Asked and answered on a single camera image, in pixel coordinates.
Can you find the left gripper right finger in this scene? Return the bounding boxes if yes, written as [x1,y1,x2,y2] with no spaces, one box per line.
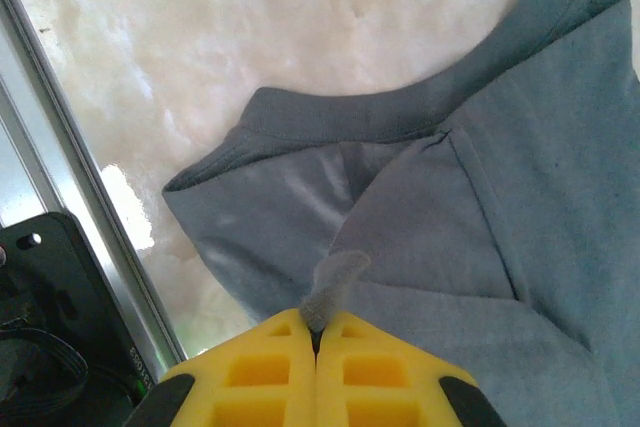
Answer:
[314,309,509,427]

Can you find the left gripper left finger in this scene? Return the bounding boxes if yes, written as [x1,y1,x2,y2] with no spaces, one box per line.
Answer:
[124,309,319,427]

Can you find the grey t-shirt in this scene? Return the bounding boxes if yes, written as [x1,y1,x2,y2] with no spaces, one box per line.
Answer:
[162,0,640,427]

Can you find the black cable bundle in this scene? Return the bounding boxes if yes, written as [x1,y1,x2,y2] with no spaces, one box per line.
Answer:
[0,325,90,421]

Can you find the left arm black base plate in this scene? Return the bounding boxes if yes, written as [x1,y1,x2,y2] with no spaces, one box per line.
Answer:
[0,211,154,427]

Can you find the aluminium mounting rail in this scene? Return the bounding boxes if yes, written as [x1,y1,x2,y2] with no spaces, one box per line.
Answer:
[0,0,189,373]

